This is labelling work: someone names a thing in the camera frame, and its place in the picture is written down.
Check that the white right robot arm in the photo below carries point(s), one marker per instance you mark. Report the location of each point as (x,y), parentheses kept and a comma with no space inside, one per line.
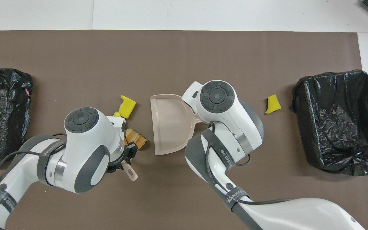
(228,127)

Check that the toy croissant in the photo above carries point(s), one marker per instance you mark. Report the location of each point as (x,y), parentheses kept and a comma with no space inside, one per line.
(137,140)

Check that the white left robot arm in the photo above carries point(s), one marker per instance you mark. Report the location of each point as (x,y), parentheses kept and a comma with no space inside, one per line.
(85,153)

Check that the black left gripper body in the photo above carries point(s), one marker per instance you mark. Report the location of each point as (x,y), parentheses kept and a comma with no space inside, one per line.
(126,155)

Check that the brown table mat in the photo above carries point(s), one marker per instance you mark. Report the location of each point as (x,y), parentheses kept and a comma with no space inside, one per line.
(171,198)

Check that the beige plastic dustpan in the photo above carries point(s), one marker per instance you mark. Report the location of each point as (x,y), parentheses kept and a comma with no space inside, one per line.
(171,127)

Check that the beige hand brush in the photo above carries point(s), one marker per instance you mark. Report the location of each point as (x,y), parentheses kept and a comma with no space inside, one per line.
(132,174)

